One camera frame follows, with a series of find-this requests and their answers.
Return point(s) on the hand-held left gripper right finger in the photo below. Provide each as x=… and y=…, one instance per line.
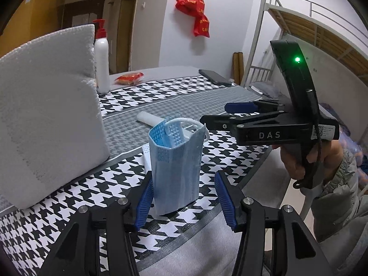
x=227, y=204

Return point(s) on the red snack packet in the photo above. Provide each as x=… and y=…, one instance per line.
x=129, y=78

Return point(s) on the grey houndstooth tablecloth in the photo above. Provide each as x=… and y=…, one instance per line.
x=172, y=97

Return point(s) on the red plastic bag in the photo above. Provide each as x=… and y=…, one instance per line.
x=189, y=1
x=201, y=26

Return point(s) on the wooden wardrobe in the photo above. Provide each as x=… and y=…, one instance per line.
x=31, y=17

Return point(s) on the person's right forearm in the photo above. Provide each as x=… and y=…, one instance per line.
x=339, y=195

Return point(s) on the grey soft cloth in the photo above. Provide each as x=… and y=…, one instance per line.
x=146, y=118

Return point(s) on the person's right hand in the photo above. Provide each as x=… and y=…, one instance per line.
x=290, y=161

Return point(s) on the dark brown door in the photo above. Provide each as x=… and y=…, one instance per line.
x=83, y=8

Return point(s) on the grey pillow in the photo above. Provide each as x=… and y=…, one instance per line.
x=264, y=87

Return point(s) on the metal bunk bed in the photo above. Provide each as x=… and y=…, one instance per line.
x=302, y=26

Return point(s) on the blue face mask stack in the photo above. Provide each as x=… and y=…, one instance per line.
x=175, y=172

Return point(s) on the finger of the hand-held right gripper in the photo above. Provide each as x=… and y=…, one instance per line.
x=238, y=107
x=221, y=120

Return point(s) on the white foam box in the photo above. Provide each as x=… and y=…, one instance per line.
x=49, y=120

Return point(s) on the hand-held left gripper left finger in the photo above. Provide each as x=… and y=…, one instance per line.
x=145, y=204

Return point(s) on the brown wooden sticks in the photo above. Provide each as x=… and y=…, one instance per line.
x=237, y=69

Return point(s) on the black smartphone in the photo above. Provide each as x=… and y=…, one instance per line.
x=214, y=77

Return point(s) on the wooden side door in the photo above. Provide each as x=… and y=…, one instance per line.
x=125, y=34

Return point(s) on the white pump bottle red cap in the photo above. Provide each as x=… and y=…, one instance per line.
x=102, y=63

